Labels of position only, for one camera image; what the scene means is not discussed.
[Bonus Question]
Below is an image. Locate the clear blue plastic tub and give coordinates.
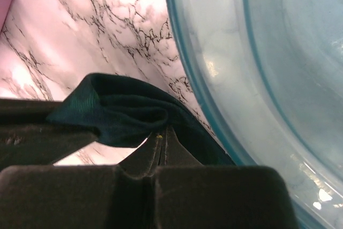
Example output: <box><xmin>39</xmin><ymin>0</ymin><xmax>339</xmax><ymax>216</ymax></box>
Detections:
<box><xmin>166</xmin><ymin>0</ymin><xmax>342</xmax><ymax>228</ymax></box>

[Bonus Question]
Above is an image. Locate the dark green necktie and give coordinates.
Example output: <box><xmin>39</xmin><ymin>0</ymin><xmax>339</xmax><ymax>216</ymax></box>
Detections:
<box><xmin>47</xmin><ymin>73</ymin><xmax>233</xmax><ymax>165</ymax></box>

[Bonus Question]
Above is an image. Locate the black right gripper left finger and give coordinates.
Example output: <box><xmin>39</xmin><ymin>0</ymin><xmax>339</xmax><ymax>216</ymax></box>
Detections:
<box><xmin>118</xmin><ymin>132</ymin><xmax>163</xmax><ymax>181</ymax></box>

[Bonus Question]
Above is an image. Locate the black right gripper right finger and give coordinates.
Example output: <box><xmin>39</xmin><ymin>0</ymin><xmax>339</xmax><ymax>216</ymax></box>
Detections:
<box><xmin>160</xmin><ymin>125</ymin><xmax>202</xmax><ymax>167</ymax></box>

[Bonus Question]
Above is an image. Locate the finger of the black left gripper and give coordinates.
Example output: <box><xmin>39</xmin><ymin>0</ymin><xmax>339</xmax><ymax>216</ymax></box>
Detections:
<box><xmin>1</xmin><ymin>99</ymin><xmax>99</xmax><ymax>169</ymax></box>

